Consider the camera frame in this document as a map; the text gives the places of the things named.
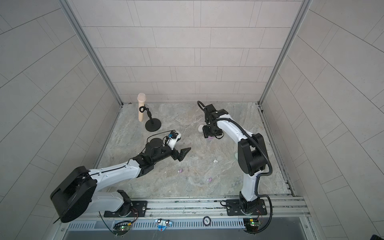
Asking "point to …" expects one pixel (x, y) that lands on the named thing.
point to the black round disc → (206, 221)
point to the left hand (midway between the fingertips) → (187, 143)
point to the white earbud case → (200, 128)
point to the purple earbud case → (209, 137)
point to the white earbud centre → (215, 161)
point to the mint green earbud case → (236, 155)
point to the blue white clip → (162, 224)
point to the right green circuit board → (251, 225)
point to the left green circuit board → (121, 229)
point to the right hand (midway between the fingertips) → (209, 134)
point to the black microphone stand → (152, 125)
